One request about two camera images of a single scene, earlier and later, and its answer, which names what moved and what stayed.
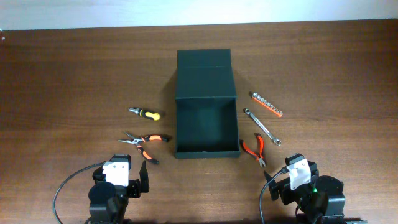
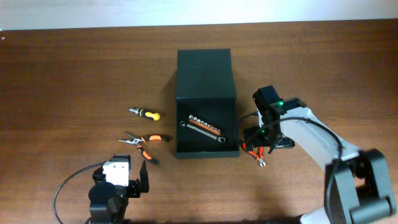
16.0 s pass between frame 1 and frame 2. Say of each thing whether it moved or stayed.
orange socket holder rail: moved
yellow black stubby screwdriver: stayed
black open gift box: stayed
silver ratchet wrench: moved
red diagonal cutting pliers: stayed
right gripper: moved
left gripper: stayed
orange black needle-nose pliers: stayed
